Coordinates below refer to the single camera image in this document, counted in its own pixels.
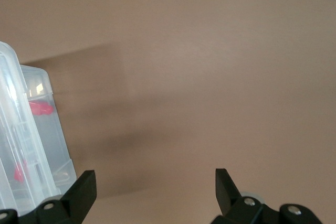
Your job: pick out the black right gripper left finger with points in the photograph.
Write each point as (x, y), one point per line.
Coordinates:
(73, 203)

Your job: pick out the clear plastic box lid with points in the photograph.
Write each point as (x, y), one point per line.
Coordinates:
(10, 103)

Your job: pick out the red block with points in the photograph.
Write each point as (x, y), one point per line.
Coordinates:
(19, 174)
(40, 108)

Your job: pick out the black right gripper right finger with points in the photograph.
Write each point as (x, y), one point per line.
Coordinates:
(236, 211)

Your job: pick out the clear plastic storage box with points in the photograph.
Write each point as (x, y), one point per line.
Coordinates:
(53, 142)

